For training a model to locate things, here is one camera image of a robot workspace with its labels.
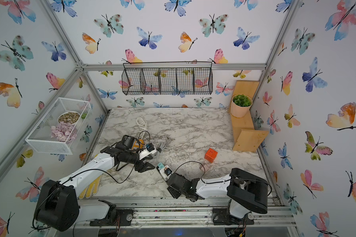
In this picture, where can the black wire wall basket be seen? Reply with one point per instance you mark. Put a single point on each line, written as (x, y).
(167, 78)

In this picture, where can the white mesh wall basket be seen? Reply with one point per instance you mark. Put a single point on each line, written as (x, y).
(40, 136)

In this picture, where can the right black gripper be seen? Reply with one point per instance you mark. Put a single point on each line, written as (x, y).
(172, 192)

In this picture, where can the pink pot green plant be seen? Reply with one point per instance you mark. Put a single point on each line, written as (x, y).
(240, 105)

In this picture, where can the yellow rubber glove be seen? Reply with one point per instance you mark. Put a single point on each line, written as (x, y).
(91, 189)

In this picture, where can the white cube socket adapter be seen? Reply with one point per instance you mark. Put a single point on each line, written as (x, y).
(167, 172)

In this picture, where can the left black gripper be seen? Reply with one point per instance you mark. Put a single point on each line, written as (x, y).
(142, 167)

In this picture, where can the bowl of brown pebbles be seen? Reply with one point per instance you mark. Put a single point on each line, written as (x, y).
(69, 117)

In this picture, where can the wooden corner shelf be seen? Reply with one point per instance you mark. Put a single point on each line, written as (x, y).
(246, 138)

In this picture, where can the orange power strip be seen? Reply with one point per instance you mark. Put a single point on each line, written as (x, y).
(140, 144)

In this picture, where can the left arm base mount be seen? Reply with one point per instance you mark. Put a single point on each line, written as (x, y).
(116, 218)

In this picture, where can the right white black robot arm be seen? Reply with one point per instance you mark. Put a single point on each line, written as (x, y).
(247, 192)

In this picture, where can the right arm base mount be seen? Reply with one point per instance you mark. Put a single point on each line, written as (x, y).
(221, 216)

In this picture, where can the red cube socket adapter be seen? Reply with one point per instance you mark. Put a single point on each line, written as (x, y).
(210, 155)

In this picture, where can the pink plug adapter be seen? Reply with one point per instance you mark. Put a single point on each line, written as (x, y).
(205, 168)

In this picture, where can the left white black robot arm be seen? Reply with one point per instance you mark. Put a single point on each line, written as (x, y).
(58, 205)

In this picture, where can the pink flower pile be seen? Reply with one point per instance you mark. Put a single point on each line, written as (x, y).
(64, 132)

